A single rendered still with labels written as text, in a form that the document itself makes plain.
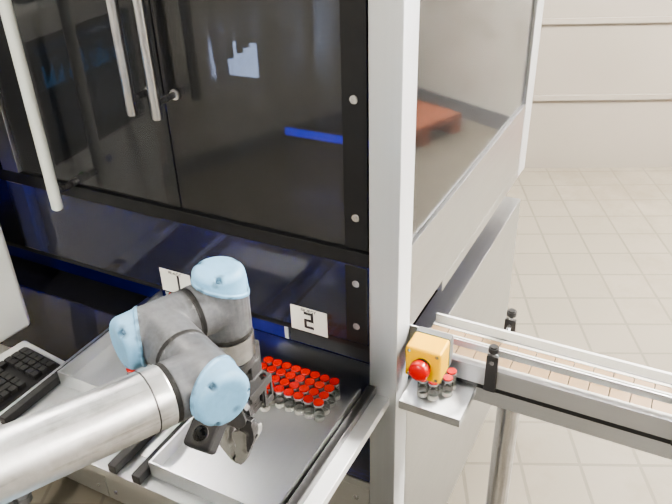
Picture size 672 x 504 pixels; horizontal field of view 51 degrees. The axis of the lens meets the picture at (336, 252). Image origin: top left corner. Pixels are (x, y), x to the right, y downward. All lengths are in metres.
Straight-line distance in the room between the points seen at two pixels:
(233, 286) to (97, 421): 0.27
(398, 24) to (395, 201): 0.30
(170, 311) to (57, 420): 0.22
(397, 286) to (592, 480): 1.46
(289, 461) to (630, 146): 3.78
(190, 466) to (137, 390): 0.58
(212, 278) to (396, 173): 0.40
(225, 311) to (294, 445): 0.48
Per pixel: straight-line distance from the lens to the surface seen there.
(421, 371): 1.35
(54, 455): 0.80
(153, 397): 0.82
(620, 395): 1.49
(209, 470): 1.37
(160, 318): 0.92
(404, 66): 1.13
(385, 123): 1.17
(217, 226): 1.46
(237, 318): 0.98
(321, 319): 1.43
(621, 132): 4.74
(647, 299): 3.53
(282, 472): 1.34
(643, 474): 2.68
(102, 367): 1.65
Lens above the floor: 1.88
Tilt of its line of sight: 31 degrees down
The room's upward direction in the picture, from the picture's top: 2 degrees counter-clockwise
